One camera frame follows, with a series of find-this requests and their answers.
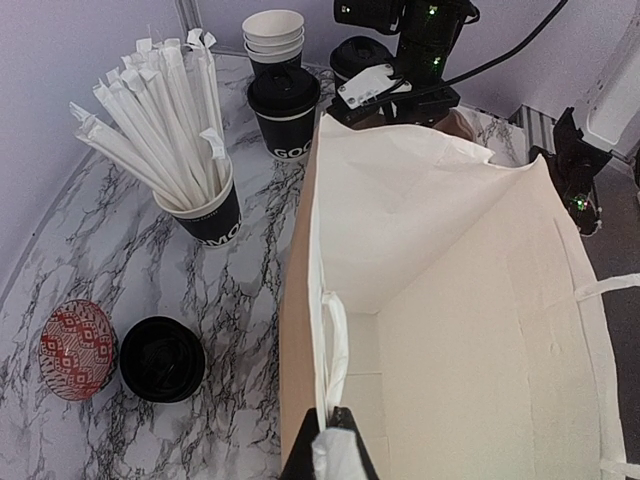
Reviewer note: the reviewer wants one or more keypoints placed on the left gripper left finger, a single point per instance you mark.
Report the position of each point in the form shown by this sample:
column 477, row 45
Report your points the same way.
column 299, row 464

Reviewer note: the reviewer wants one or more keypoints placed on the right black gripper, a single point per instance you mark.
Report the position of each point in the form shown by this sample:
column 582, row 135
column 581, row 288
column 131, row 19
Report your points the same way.
column 424, row 107

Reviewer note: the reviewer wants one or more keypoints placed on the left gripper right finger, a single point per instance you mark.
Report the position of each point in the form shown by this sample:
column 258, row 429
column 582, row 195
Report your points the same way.
column 342, row 417

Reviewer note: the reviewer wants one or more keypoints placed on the black paper coffee cup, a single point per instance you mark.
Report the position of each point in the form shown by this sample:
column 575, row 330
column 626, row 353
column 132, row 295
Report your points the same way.
column 290, row 138

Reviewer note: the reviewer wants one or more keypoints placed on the black coffee cup lid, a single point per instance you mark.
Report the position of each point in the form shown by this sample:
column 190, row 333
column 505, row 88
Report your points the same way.
column 283, row 90

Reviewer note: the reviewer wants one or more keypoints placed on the brown paper bag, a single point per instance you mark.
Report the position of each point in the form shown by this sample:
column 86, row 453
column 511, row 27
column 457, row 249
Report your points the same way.
column 447, row 300

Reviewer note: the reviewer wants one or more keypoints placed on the brown cardboard cup carrier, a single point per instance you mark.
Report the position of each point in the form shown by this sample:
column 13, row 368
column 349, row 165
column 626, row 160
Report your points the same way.
column 454, row 124

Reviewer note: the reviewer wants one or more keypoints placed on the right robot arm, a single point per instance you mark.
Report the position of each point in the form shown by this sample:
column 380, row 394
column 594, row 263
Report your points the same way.
column 411, row 79

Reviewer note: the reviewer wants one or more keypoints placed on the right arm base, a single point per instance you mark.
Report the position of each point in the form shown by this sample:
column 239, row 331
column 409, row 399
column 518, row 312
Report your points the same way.
column 572, row 169

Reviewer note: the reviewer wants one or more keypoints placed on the stack of paper cups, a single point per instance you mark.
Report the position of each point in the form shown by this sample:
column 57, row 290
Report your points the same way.
column 274, row 37

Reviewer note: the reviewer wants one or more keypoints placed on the stack of black lids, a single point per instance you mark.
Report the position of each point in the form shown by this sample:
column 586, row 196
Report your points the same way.
column 161, row 360

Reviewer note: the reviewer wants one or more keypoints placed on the black cup holding straws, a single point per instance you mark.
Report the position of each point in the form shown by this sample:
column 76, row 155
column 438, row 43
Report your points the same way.
column 216, row 223

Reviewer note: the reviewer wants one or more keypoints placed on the bundle of white straws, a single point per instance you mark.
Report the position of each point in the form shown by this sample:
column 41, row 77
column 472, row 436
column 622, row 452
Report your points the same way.
column 168, row 129

